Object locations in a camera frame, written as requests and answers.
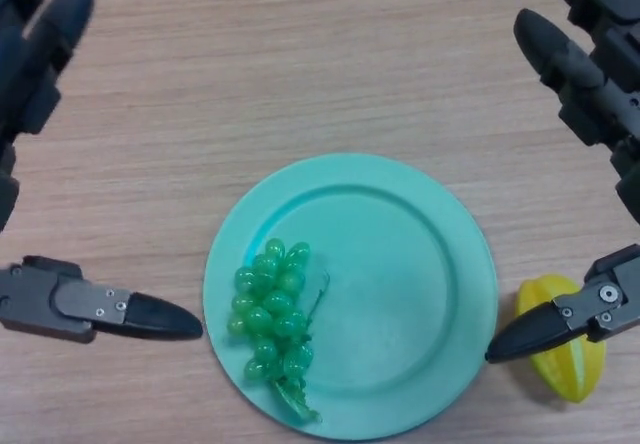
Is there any green round plate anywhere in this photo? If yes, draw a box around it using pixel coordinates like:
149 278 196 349
203 151 499 440

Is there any yellow starfruit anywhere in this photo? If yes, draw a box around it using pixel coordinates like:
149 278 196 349
516 273 608 405

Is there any green grape bunch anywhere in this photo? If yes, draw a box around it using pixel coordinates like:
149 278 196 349
227 237 331 424

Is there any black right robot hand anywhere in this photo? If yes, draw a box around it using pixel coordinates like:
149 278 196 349
485 0 640 365

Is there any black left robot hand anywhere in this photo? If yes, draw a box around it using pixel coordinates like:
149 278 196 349
0 0 205 345

